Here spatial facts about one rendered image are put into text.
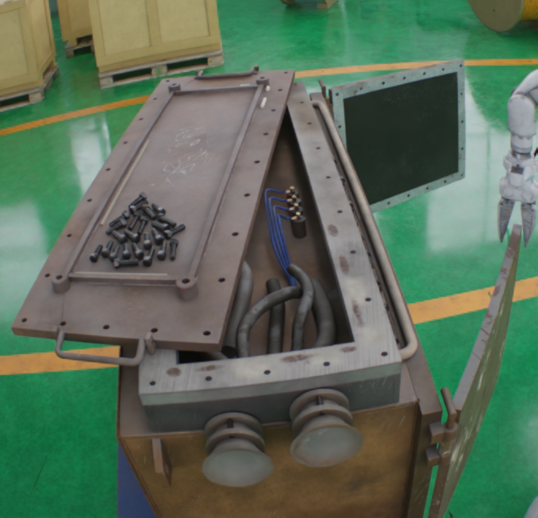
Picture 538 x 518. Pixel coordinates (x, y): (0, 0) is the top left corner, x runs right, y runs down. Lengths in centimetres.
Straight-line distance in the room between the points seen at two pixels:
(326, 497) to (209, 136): 101
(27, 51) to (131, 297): 539
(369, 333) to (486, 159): 348
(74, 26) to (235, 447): 698
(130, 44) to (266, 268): 497
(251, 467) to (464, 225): 291
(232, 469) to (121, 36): 548
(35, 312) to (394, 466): 81
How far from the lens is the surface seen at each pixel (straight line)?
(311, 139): 189
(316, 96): 244
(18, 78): 676
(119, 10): 635
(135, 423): 132
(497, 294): 154
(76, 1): 778
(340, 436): 120
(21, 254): 432
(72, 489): 285
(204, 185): 170
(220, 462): 122
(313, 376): 119
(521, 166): 156
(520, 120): 153
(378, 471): 145
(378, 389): 125
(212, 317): 130
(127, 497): 196
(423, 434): 132
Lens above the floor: 219
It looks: 34 degrees down
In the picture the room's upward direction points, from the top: 6 degrees counter-clockwise
